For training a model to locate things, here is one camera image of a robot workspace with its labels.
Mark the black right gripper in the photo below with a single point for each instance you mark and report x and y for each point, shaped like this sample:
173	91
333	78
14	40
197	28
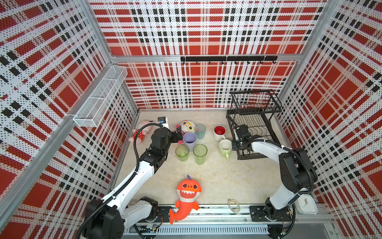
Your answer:
234	147

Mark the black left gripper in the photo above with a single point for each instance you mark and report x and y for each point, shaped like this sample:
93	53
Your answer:
175	139

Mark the light green ceramic mug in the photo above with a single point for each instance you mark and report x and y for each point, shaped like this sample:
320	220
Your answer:
225	148

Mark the black wire dish rack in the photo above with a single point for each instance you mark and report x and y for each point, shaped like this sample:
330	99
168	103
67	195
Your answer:
255	108

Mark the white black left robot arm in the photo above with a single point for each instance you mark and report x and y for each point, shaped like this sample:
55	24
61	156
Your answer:
110	217

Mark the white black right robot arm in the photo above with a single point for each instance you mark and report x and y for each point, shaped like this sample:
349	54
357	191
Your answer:
296	170

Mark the purple plastic cup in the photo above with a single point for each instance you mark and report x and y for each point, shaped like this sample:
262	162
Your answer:
190	140

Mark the pink plush yellow glasses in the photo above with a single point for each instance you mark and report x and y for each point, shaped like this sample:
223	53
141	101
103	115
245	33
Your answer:
187	126

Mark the short green plastic cup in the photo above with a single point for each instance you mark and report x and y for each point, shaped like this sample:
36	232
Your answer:
182	153

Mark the white mug red inside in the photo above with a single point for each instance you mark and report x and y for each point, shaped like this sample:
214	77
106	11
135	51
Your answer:
219	132

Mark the teal translucent plastic cup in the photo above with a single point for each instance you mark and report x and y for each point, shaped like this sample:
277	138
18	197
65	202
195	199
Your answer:
200	131

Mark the tall green plastic cup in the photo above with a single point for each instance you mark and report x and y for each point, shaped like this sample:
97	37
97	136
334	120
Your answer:
200	152

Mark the pink pig plush red dress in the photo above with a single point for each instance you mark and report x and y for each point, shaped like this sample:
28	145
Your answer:
140	136

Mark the orange shark plush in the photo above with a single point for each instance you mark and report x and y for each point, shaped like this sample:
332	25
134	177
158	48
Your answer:
188	191

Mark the rubber band loop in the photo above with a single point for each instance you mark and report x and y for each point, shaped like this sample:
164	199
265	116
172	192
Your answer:
234	206

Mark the white kitchen timer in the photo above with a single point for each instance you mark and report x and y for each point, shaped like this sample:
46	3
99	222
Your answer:
305	204

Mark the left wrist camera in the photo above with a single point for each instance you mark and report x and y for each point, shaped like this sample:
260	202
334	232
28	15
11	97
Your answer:
163	121

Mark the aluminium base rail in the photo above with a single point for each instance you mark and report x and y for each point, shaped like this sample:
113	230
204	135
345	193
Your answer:
220	220

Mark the black wall hook rail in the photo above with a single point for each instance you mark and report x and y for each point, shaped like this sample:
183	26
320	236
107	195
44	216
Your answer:
209	59

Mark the white wire wall basket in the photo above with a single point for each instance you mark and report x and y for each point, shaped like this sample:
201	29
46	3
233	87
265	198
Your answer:
96	105

